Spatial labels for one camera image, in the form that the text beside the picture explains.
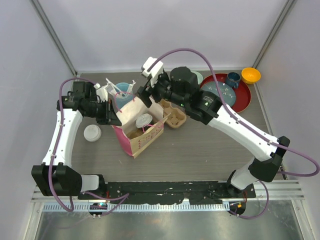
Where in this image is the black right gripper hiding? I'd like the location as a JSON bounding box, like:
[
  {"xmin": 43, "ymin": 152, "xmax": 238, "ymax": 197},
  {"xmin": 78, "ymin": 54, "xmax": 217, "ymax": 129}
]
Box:
[{"xmin": 136, "ymin": 71, "xmax": 189, "ymax": 108}]

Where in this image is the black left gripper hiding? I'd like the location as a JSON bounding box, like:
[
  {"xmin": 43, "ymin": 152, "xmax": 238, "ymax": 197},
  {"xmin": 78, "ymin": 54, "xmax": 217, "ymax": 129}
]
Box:
[{"xmin": 84, "ymin": 98, "xmax": 122, "ymax": 126}]

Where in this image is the black paper coffee cup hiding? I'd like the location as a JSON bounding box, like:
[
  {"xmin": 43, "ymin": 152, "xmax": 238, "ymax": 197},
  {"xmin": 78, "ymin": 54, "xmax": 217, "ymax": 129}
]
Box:
[{"xmin": 136, "ymin": 121, "xmax": 155, "ymax": 133}]

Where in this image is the pink kraft paper bag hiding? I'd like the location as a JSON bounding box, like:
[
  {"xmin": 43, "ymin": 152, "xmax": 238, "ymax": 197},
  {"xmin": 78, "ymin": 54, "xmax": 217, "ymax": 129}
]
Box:
[{"xmin": 113, "ymin": 97, "xmax": 167, "ymax": 158}]

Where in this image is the brown cardboard cup carrier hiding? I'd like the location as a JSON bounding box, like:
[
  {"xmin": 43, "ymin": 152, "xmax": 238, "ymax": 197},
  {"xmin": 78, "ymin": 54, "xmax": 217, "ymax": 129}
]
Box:
[{"xmin": 126, "ymin": 98, "xmax": 188, "ymax": 140}]

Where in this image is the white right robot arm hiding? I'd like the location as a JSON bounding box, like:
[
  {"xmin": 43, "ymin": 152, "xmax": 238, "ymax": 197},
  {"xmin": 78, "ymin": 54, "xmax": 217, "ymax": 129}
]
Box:
[{"xmin": 137, "ymin": 66, "xmax": 290, "ymax": 198}]

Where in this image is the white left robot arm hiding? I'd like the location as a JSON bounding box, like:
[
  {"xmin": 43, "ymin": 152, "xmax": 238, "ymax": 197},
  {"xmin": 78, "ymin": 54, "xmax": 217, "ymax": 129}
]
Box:
[{"xmin": 31, "ymin": 78, "xmax": 122, "ymax": 200}]

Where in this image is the light blue straw cup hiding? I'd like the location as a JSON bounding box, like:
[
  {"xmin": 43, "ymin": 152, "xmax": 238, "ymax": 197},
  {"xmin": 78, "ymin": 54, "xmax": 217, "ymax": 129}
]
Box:
[{"xmin": 115, "ymin": 80, "xmax": 136, "ymax": 110}]

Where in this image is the mint green ceramic bowl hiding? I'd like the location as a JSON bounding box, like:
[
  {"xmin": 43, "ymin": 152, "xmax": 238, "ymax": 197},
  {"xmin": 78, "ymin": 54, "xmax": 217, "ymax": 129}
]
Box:
[{"xmin": 193, "ymin": 71, "xmax": 204, "ymax": 85}]

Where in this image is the dark blue ceramic plate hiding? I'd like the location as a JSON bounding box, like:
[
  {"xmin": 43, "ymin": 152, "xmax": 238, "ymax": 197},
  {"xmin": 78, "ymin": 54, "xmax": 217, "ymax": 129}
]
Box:
[{"xmin": 201, "ymin": 81, "xmax": 237, "ymax": 107}]

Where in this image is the dark blue ceramic mug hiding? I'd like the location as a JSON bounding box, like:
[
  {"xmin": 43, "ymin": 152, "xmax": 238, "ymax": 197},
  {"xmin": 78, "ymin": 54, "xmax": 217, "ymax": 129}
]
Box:
[{"xmin": 225, "ymin": 72, "xmax": 241, "ymax": 89}]

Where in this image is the red round tray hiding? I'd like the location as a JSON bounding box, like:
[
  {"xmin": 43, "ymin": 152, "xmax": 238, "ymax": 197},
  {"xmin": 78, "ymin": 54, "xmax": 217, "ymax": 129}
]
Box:
[{"xmin": 200, "ymin": 73, "xmax": 252, "ymax": 113}]

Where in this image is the orange bowl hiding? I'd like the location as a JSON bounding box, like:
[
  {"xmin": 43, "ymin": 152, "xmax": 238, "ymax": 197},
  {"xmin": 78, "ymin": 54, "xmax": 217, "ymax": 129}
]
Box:
[{"xmin": 241, "ymin": 67, "xmax": 261, "ymax": 85}]

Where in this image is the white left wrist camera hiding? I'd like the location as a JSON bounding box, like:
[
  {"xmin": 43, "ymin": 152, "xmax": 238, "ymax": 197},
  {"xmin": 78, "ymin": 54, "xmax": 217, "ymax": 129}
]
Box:
[{"xmin": 93, "ymin": 83, "xmax": 112, "ymax": 102}]

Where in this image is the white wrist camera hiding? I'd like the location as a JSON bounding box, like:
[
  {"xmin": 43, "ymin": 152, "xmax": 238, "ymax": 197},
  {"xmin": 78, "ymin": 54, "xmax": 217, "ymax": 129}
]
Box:
[
  {"xmin": 93, "ymin": 83, "xmax": 112, "ymax": 102},
  {"xmin": 141, "ymin": 56, "xmax": 164, "ymax": 88}
]

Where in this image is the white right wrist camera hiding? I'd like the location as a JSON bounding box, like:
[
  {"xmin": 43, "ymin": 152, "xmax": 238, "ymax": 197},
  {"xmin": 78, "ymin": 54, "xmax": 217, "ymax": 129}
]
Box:
[{"xmin": 141, "ymin": 56, "xmax": 164, "ymax": 88}]

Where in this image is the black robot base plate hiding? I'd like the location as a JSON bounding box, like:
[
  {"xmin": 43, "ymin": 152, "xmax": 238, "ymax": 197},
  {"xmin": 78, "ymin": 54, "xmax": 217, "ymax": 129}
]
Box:
[{"xmin": 91, "ymin": 181, "xmax": 256, "ymax": 205}]

